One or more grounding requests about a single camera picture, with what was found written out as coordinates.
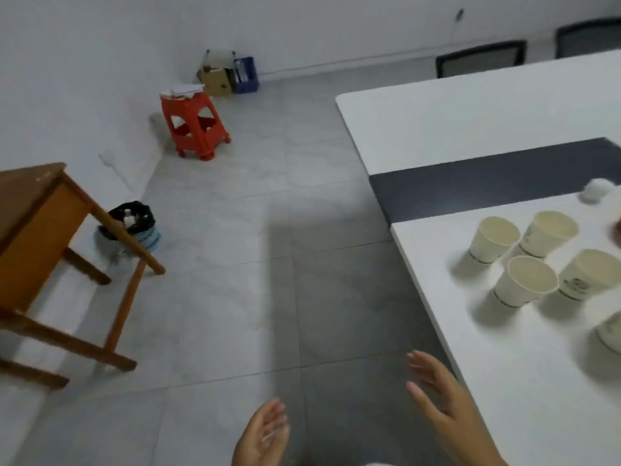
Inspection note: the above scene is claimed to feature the person's left hand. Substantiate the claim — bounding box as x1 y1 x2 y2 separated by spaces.
231 398 290 466

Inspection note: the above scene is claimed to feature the person's right hand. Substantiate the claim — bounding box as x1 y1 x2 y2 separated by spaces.
405 349 492 458

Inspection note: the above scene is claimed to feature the white thermos stopper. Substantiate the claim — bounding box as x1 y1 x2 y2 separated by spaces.
580 177 615 205

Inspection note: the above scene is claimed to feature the white conference table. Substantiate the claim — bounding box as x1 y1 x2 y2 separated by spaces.
335 49 621 466

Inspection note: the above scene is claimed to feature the blue bin black bag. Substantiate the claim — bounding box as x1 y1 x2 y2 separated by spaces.
96 201 162 256

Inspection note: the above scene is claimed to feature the small wooden side table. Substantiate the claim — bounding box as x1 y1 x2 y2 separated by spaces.
0 162 167 390

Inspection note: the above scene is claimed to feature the red plastic stool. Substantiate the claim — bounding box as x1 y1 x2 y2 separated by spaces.
160 91 232 162

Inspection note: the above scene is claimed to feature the brown cardboard box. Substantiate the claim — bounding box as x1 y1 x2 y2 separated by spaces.
196 66 234 98

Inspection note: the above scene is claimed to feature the blue file box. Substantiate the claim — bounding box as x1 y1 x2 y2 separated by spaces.
232 56 261 94

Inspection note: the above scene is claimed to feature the black mesh office chair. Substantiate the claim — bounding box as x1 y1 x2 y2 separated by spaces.
435 39 527 79
555 17 621 59

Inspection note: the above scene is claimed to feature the clear plastic container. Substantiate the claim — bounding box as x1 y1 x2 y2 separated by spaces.
203 49 237 71

